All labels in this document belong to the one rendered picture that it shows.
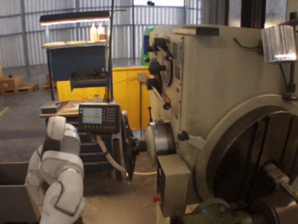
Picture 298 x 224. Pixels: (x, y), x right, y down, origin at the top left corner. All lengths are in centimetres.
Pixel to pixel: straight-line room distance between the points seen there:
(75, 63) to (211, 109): 230
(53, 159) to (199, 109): 57
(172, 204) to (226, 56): 64
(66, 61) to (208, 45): 236
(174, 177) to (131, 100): 296
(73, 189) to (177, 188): 44
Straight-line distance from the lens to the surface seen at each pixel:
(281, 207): 90
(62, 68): 303
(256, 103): 101
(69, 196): 70
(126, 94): 373
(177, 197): 98
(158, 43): 115
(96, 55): 293
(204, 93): 89
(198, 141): 91
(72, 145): 97
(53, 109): 270
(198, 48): 84
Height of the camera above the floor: 186
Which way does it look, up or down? 21 degrees down
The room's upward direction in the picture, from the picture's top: straight up
